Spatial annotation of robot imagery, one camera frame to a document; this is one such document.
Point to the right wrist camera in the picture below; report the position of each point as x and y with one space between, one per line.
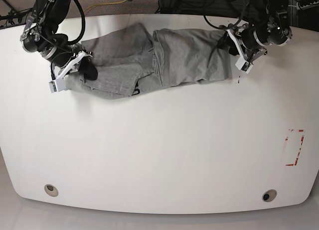
57 85

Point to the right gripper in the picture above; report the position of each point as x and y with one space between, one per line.
64 56

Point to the grey T-shirt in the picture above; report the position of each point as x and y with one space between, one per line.
131 61

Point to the left table grommet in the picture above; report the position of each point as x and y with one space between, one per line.
51 190

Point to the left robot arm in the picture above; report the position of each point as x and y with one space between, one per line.
264 8

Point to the white power strip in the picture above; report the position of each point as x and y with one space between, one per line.
305 4

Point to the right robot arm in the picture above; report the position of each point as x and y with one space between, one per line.
53 13

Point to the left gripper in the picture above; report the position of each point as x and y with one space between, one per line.
250 41

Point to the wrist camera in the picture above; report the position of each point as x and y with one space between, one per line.
57 85
244 65

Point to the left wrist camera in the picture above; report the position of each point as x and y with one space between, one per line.
244 65

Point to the red tape rectangle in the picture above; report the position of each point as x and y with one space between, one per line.
292 146

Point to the table grommet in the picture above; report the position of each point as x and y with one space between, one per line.
269 195
51 190

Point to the right table grommet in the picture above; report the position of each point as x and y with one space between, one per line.
269 195

